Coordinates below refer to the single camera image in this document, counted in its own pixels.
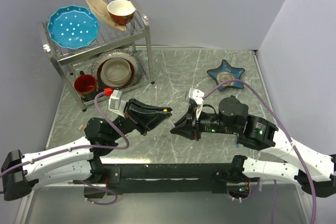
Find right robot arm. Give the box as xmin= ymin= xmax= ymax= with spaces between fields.
xmin=170 ymin=95 xmax=335 ymax=198

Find blue polka dot plate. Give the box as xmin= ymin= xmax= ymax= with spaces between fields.
xmin=47 ymin=5 xmax=100 ymax=50

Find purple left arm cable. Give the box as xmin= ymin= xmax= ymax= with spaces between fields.
xmin=0 ymin=91 xmax=131 ymax=206

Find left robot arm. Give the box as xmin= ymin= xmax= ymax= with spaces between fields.
xmin=1 ymin=99 xmax=172 ymax=201

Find red and white bowl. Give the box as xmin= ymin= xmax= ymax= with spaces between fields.
xmin=107 ymin=0 xmax=136 ymax=25

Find blue pen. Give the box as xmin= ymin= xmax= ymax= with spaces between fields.
xmin=236 ymin=135 xmax=239 ymax=148

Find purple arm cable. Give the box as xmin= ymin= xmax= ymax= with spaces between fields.
xmin=203 ymin=78 xmax=318 ymax=224
xmin=0 ymin=91 xmax=131 ymax=206

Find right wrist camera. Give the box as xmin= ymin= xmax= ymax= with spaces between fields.
xmin=186 ymin=88 xmax=205 ymax=120

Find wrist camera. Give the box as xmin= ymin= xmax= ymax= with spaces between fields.
xmin=186 ymin=88 xmax=205 ymax=120
xmin=104 ymin=88 xmax=126 ymax=117

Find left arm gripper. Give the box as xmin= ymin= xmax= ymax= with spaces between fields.
xmin=111 ymin=100 xmax=175 ymax=142

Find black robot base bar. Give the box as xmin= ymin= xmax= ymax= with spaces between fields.
xmin=87 ymin=163 xmax=257 ymax=195

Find cream oval plate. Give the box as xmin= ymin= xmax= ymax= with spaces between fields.
xmin=86 ymin=0 xmax=127 ymax=31

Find blue star-shaped dish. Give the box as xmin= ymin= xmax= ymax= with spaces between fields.
xmin=207 ymin=59 xmax=245 ymax=91

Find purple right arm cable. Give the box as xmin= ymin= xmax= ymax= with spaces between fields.
xmin=203 ymin=78 xmax=318 ymax=224

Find beige bowl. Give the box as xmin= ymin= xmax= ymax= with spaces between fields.
xmin=100 ymin=57 xmax=132 ymax=87

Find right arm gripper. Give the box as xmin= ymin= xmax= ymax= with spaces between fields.
xmin=170 ymin=101 xmax=239 ymax=138

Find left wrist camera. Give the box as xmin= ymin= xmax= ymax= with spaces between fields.
xmin=104 ymin=88 xmax=126 ymax=117

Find steel dish rack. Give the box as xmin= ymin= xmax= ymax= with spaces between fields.
xmin=37 ymin=0 xmax=155 ymax=112

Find red mug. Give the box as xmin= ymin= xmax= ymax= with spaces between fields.
xmin=74 ymin=71 xmax=99 ymax=101

